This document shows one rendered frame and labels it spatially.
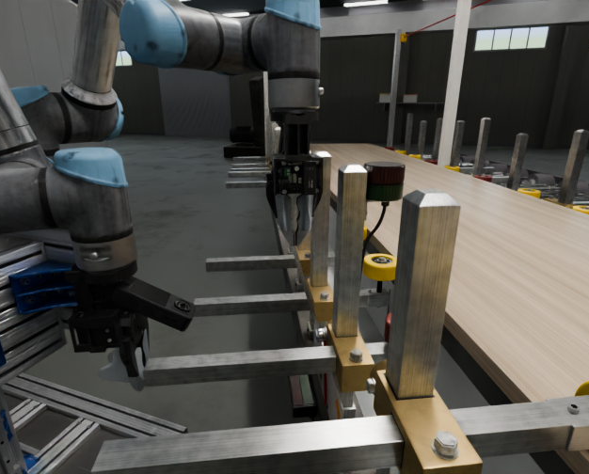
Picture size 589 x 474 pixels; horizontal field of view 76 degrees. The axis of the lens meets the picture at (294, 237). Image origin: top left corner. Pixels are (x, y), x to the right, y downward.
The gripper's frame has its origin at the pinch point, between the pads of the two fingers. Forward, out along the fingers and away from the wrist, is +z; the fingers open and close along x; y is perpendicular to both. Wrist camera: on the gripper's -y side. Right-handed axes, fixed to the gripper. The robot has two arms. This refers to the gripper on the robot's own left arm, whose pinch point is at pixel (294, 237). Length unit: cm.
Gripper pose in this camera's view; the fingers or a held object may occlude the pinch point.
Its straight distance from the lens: 64.1
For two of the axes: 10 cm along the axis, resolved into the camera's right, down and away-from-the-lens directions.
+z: 0.1, 9.5, 3.0
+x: 9.9, -0.4, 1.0
